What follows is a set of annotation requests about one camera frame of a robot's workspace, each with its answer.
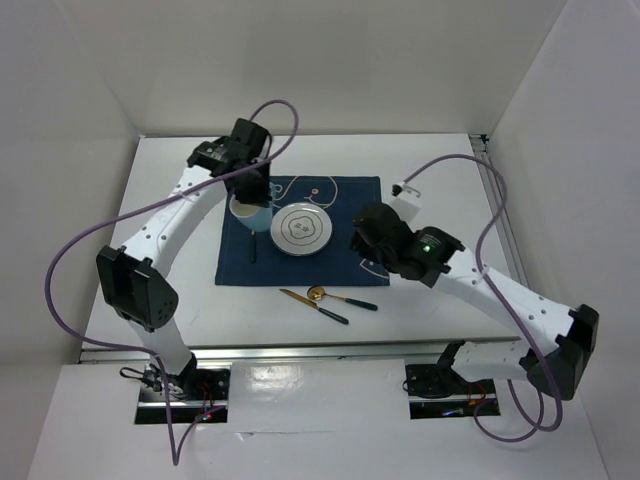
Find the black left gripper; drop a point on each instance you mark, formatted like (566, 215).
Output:
(259, 197)

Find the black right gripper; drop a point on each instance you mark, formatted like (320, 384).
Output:
(357, 243)

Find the light blue mug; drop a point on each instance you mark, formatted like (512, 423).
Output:
(255, 218)

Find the white plate with dark rim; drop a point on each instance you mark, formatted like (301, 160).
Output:
(301, 229)

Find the gold fork green handle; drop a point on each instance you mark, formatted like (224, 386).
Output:
(253, 248)

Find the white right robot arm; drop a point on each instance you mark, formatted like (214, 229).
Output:
(555, 341)

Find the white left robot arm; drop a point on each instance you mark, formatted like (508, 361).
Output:
(133, 277)

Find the gold spoon green handle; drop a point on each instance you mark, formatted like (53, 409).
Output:
(318, 293)

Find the gold knife green handle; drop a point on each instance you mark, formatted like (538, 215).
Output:
(338, 318)

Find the aluminium front rail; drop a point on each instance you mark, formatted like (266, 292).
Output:
(285, 352)

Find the aluminium rail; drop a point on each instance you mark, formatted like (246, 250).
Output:
(285, 352)
(510, 235)

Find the aluminium right side rail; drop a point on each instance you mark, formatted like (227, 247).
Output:
(510, 235)

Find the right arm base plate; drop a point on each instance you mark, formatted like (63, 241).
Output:
(436, 393)

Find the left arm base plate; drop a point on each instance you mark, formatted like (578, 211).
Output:
(206, 396)

